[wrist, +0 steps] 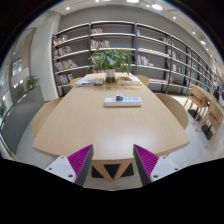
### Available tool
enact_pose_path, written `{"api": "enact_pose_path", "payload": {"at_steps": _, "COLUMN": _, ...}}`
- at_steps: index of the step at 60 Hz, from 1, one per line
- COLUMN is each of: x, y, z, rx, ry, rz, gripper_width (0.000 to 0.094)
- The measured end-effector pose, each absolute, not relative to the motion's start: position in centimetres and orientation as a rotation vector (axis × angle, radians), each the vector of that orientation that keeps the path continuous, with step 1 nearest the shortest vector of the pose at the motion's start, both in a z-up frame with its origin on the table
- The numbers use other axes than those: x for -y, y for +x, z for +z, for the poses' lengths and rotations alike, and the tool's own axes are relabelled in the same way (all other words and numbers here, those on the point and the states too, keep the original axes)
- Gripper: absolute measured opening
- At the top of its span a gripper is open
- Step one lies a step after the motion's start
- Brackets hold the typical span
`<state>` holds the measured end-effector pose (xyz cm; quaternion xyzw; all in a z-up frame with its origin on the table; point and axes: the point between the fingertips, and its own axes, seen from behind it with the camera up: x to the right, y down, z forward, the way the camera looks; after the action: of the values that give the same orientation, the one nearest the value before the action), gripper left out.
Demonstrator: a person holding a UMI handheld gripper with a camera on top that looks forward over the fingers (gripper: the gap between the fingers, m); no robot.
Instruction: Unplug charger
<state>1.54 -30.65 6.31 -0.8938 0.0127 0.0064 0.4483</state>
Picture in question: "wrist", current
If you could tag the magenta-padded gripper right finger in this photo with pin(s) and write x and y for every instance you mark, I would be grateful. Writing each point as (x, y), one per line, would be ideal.
(161, 166)

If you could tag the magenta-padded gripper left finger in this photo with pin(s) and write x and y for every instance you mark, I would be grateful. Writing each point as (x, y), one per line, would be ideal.
(63, 166)

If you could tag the grey partition panel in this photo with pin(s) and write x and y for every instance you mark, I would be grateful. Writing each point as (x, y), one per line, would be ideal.
(20, 116)

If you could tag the white power strip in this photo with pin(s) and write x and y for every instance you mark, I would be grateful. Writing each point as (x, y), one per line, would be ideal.
(131, 102)

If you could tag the wooden side table set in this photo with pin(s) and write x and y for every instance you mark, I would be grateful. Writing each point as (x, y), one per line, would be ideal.
(203, 96)

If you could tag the white book stack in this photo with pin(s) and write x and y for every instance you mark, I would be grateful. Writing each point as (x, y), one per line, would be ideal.
(89, 81)

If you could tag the small green floor plant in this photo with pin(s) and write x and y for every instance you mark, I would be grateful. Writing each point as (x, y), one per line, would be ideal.
(32, 81)

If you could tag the person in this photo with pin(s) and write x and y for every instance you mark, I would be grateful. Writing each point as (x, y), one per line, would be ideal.
(218, 93)

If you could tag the green potted plant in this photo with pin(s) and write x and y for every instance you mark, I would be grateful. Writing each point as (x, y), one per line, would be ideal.
(110, 60)

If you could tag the grey bookshelf unit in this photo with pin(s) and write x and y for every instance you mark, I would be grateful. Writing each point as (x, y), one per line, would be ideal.
(113, 35)

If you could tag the ceiling lights group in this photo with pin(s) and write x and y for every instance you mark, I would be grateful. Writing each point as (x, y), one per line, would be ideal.
(156, 6)

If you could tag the wooden table leg frame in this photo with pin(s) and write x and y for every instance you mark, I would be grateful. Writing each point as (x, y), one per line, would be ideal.
(100, 166)

